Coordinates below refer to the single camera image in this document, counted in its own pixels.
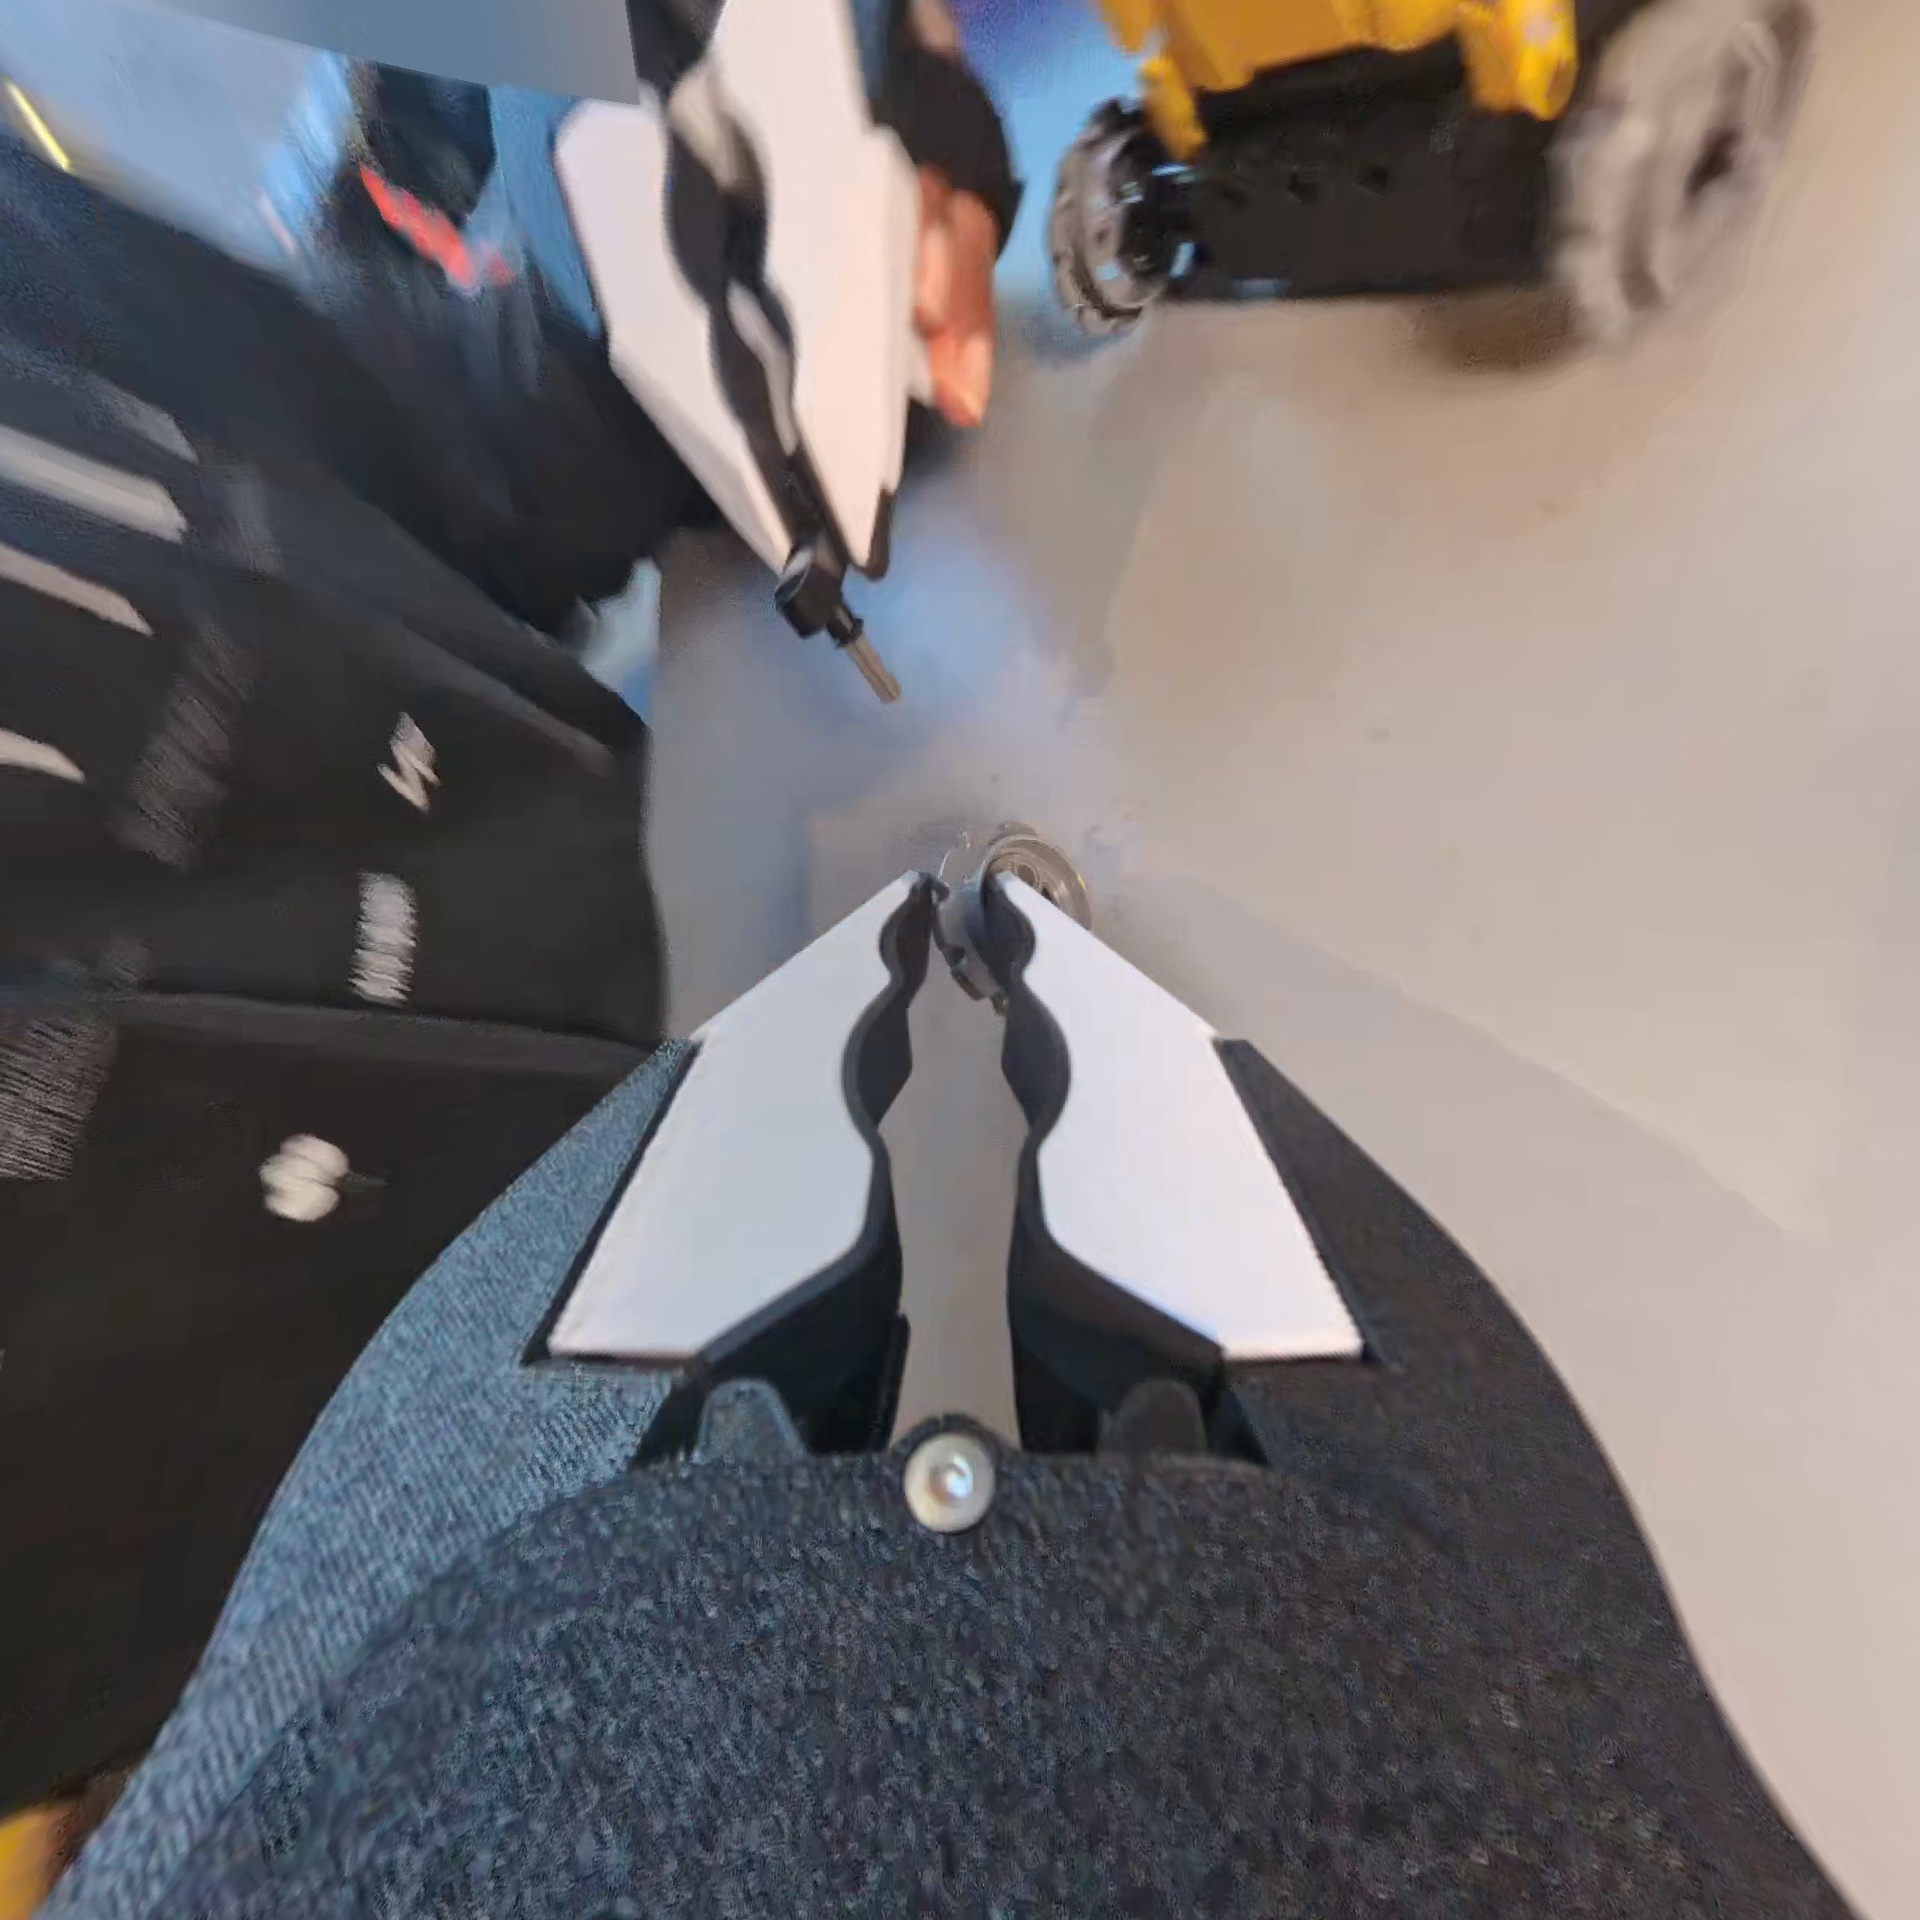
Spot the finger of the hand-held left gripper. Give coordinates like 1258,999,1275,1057
667,0,929,578
556,94,826,578

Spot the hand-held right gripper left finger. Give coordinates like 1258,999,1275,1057
545,872,950,1454

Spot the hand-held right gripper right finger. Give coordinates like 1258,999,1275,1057
961,872,1368,1454

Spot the black brick beam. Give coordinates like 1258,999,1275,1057
772,538,865,639

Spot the yellow brick toy truck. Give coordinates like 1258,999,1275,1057
1050,0,1818,346

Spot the pale grey desk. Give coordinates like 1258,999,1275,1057
645,0,1920,1920

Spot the person's left hand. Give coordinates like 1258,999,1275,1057
912,161,1004,431

